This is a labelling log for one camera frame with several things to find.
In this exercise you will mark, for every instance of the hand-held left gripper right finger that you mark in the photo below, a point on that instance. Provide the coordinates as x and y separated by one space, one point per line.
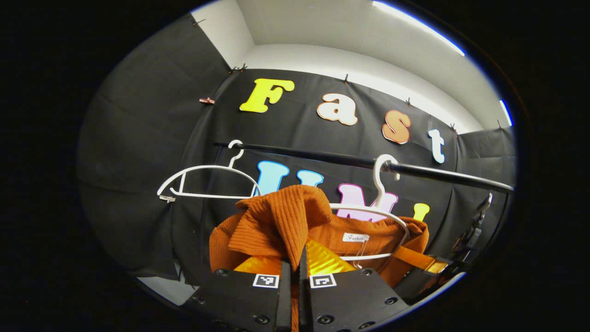
350 299

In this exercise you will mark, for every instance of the orange ribbed knit garment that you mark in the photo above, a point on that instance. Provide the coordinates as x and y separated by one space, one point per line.
281 216

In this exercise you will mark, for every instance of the pink clip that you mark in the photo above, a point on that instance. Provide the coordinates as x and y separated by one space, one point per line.
207 100

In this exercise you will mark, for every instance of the metal clip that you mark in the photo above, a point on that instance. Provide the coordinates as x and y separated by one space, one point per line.
167 198

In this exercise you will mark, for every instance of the white clothes hanger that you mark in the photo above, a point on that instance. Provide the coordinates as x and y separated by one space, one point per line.
378 184
207 167

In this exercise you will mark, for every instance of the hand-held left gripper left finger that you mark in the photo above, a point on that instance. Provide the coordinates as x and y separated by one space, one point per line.
239 299

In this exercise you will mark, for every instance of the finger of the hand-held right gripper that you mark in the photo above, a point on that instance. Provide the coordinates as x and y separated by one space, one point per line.
417 283

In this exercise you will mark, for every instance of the black clothes rack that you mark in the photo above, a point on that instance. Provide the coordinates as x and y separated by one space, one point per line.
442 174

